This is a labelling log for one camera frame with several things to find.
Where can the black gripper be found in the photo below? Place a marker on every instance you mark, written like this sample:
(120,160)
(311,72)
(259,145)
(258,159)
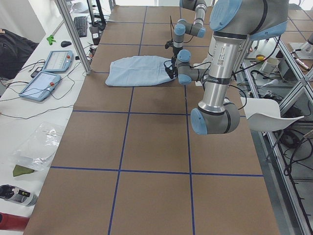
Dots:
(175,51)
(173,71)

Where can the light blue button shirt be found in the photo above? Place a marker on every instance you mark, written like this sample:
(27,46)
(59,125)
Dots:
(138,71)

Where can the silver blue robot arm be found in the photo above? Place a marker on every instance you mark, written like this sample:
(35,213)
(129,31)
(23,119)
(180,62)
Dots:
(232,22)
(184,27)

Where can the black keyboard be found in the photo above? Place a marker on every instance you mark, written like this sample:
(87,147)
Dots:
(80,24)

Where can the black computer mouse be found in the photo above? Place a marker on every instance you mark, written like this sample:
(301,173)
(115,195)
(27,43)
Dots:
(65,43)

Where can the upper teach pendant tablet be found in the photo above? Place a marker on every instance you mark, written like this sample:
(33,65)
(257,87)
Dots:
(58,61)

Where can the teach pendant tablet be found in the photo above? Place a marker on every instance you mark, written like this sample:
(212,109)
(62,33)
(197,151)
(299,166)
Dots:
(41,86)
(58,61)

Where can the green plastic tool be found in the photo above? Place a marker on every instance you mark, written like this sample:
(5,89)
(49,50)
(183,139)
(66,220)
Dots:
(50,39)

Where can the lower teach pendant tablet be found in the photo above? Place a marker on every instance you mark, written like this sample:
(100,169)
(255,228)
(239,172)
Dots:
(41,86)

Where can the clear plastic bag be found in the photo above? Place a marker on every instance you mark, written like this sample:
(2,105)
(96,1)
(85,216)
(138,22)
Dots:
(37,151)

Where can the olive green cloth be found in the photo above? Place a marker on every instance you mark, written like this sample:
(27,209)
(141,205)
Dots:
(21,170)

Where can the grey black bottle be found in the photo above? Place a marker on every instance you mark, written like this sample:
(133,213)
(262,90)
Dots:
(18,195)

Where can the red object at edge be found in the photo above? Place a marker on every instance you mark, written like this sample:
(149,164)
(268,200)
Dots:
(12,222)

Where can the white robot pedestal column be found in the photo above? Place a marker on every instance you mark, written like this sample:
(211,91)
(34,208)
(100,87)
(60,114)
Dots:
(218,64)

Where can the aluminium frame post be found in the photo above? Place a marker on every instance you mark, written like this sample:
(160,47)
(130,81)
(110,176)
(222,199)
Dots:
(62,7)

